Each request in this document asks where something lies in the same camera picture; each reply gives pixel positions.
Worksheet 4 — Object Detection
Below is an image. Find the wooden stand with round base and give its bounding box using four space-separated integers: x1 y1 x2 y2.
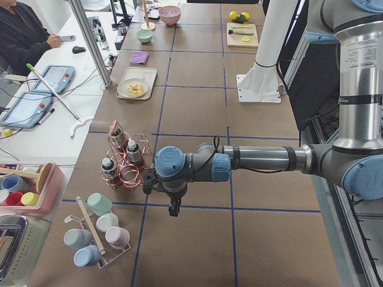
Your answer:
141 0 156 31

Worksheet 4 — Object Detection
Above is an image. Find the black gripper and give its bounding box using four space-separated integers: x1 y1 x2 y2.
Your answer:
162 182 187 217

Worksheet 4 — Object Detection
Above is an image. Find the grey-blue cup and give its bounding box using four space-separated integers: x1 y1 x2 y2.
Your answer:
63 228 92 250

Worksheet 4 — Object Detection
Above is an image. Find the purple folded cloth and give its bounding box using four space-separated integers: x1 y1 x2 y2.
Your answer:
129 51 149 65

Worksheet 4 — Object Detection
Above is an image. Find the pink storage bin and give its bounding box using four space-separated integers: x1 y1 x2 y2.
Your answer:
1 163 64 216

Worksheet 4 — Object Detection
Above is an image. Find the wooden rack handle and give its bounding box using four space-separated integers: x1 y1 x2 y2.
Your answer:
76 197 106 256

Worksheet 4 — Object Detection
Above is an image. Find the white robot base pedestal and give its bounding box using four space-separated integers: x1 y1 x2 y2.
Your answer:
237 0 299 103

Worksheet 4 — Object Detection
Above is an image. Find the pink bowl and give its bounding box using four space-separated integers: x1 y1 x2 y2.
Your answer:
159 5 181 26

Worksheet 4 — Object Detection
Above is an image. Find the dark avocado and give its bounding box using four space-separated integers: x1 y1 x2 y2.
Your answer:
236 14 245 23

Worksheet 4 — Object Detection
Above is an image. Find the wooden cutting board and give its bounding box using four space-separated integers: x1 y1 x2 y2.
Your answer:
227 23 259 48

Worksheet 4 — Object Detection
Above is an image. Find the smartphone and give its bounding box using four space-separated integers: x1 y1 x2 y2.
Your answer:
60 35 76 42

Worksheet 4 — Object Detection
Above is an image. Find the beige serving tray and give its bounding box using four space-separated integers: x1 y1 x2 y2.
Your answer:
116 67 157 100

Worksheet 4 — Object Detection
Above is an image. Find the tea bottle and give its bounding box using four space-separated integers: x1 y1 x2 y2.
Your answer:
110 127 129 152
101 157 120 185
126 139 143 164

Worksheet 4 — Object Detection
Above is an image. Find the whole lemon left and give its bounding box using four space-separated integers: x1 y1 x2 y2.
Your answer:
229 11 238 21

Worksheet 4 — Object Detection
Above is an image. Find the steel muddler black tip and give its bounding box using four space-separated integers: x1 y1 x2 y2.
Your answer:
228 29 255 36

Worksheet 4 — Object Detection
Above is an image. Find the white reacher stick green tip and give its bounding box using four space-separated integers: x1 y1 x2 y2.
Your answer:
26 63 94 139

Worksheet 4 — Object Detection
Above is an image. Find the black marker pen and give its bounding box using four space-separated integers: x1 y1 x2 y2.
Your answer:
38 108 55 125

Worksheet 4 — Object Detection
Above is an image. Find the pale white-green cup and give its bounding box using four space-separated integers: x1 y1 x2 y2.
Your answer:
96 212 119 233

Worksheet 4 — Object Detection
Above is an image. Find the whole lemon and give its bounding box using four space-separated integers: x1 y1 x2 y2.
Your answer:
241 12 250 22
229 11 238 21

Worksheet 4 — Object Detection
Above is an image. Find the aluminium frame post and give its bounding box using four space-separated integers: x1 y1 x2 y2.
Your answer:
68 0 112 88

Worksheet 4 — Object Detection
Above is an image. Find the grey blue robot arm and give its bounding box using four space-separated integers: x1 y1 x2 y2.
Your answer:
143 1 382 216

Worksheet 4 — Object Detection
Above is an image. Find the glazed donut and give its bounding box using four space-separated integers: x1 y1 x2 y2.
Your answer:
128 84 145 96

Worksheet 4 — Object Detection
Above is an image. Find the white wire cup rack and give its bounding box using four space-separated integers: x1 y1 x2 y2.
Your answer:
63 209 131 268

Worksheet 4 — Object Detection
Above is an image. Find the teach pendant far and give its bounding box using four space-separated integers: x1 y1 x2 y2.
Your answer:
42 65 75 94

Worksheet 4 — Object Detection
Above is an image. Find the light blue cup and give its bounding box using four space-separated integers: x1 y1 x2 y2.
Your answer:
74 245 101 267

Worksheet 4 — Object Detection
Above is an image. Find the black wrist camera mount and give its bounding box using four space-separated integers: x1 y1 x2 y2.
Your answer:
142 168 159 195

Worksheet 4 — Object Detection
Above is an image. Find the teach pendant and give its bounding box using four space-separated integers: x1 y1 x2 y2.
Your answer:
42 65 75 94
1 91 53 129

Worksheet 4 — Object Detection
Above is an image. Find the mint green cup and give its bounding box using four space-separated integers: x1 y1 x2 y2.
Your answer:
87 193 113 216

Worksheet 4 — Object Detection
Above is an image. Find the copper wire bottle rack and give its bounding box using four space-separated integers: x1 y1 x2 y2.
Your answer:
101 120 151 191

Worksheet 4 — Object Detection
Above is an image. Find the teach pendant near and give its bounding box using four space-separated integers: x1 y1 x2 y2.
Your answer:
1 91 53 129

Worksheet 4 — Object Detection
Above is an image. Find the black computer mouse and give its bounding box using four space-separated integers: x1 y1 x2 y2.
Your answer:
72 46 86 54

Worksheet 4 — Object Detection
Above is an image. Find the whole lemon right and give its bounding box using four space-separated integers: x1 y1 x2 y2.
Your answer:
241 12 250 22

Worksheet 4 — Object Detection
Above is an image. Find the green bowl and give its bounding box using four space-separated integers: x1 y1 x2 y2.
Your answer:
136 29 154 44

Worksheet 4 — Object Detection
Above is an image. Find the person in black sweater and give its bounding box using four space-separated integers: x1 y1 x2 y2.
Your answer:
1 1 62 76

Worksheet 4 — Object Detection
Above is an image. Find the round beige plate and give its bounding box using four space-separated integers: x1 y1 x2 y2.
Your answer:
117 78 148 99

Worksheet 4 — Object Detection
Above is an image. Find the silver toaster appliance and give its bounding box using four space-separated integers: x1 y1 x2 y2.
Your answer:
1 215 48 286

